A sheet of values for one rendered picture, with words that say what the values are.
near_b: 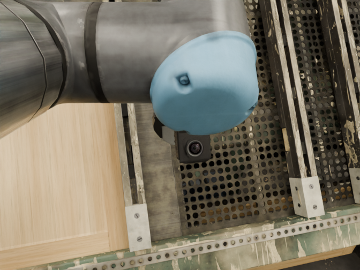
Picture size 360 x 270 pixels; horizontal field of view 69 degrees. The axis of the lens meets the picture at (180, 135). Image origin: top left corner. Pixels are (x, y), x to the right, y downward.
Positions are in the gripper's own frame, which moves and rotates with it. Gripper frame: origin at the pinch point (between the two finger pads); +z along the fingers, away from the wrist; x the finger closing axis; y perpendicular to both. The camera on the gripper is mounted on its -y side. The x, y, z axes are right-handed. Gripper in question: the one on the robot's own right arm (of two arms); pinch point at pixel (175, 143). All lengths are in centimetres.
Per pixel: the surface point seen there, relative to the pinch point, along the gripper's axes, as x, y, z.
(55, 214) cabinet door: 32.1, 1.2, 36.9
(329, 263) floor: -106, -33, 131
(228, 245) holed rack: -16.7, -16.5, 39.5
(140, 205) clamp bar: 7.7, -2.1, 31.9
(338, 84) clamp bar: -68, 26, 23
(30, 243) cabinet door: 39, -5, 40
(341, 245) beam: -55, -24, 43
